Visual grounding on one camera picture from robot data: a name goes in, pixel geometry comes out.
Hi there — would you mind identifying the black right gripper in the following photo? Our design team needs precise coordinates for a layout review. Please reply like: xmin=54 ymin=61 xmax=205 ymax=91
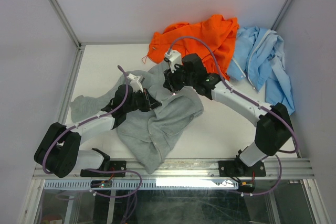
xmin=163 ymin=61 xmax=196 ymax=93

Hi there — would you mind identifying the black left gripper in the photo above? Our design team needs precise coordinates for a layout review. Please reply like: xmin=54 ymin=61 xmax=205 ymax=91
xmin=124 ymin=88 xmax=161 ymax=113

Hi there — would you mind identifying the grey zip hoodie jacket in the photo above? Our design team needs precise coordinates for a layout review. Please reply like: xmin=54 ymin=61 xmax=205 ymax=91
xmin=70 ymin=62 xmax=205 ymax=175

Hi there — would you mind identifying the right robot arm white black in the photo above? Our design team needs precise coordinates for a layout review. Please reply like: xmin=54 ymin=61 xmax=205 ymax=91
xmin=163 ymin=50 xmax=292 ymax=177

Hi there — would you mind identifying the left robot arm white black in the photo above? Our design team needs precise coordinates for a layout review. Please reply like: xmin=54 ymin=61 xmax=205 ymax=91
xmin=34 ymin=84 xmax=162 ymax=178

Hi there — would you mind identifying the orange jacket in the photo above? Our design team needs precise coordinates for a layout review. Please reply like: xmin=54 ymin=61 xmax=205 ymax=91
xmin=147 ymin=15 xmax=239 ymax=80

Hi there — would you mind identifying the light blue jacket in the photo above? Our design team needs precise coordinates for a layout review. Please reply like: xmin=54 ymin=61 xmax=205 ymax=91
xmin=227 ymin=26 xmax=295 ymax=115

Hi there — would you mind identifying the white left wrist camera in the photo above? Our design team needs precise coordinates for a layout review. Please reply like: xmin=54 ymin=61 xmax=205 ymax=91
xmin=127 ymin=73 xmax=144 ymax=92

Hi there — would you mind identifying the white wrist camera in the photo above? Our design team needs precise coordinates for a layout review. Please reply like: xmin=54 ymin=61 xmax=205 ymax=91
xmin=164 ymin=50 xmax=182 ymax=73
xmin=127 ymin=73 xmax=144 ymax=92

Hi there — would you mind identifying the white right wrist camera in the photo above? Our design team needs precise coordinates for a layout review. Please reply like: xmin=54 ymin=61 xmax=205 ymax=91
xmin=164 ymin=50 xmax=182 ymax=73

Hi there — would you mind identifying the left aluminium corner post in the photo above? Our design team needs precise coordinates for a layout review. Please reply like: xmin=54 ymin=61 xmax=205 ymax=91
xmin=33 ymin=0 xmax=82 ymax=49

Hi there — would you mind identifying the aluminium corner post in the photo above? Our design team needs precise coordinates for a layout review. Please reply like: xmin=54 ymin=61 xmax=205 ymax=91
xmin=270 ymin=0 xmax=309 ymax=31
xmin=33 ymin=0 xmax=82 ymax=49

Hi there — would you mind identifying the slotted cable duct with light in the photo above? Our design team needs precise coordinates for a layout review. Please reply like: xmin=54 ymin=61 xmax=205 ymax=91
xmin=44 ymin=177 xmax=239 ymax=190

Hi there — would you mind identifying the right aluminium corner post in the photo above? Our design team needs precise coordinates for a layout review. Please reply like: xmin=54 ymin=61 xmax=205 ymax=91
xmin=270 ymin=0 xmax=309 ymax=31

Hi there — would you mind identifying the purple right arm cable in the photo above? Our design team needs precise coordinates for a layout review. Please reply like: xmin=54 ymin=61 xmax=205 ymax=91
xmin=167 ymin=36 xmax=301 ymax=197

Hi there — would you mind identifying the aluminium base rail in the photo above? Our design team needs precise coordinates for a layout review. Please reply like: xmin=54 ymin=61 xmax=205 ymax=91
xmin=33 ymin=157 xmax=314 ymax=180

